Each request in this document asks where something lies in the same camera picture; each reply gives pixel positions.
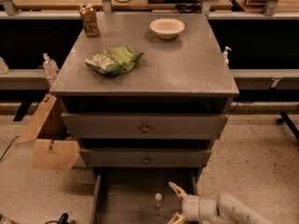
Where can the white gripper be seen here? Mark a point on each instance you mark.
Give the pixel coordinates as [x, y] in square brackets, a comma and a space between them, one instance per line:
[191, 206]

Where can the clear plastic water bottle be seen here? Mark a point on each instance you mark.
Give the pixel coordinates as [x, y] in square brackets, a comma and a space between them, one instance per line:
[158, 204]

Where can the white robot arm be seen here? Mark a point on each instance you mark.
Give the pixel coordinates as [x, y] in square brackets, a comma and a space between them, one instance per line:
[226, 210]

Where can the grey open bottom drawer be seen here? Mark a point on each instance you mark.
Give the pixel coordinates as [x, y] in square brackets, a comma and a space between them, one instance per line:
[125, 195]

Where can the grey drawer cabinet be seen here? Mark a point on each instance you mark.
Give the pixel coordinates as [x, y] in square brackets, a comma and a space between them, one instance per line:
[185, 75]

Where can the grey middle drawer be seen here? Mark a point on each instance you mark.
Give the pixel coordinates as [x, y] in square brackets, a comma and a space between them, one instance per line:
[144, 157]

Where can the grey top drawer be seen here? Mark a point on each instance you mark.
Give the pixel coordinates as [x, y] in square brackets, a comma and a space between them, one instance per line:
[144, 126]

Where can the white pump dispenser bottle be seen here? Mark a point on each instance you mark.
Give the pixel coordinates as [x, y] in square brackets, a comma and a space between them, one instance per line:
[225, 54]

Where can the clear bottle on shelf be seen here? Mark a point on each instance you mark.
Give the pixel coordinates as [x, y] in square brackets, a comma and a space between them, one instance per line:
[50, 66]

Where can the black object bottom left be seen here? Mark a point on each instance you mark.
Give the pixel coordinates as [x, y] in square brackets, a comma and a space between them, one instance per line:
[62, 220]

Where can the black table leg right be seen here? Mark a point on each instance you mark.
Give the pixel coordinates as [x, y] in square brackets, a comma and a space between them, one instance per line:
[285, 118]

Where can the brown cardboard box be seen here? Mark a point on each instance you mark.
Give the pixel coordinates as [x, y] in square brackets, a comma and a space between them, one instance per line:
[54, 148]

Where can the green chip bag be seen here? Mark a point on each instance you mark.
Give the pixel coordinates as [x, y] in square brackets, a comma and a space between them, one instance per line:
[115, 61]

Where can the white paper bowl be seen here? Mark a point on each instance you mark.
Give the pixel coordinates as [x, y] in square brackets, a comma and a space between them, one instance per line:
[167, 28]

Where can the gold drink can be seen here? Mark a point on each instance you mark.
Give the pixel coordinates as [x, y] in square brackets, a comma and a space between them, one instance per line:
[89, 21]

